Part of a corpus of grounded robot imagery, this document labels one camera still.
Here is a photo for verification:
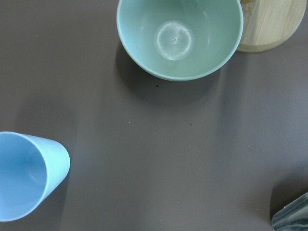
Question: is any blue cup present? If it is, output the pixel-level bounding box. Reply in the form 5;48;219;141
0;131;70;222

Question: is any green bowl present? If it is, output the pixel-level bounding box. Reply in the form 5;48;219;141
116;0;244;81

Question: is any wooden cup stand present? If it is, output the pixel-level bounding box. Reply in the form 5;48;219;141
237;0;307;52

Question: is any metal ice scoop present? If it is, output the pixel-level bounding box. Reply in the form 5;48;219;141
271;193;308;231

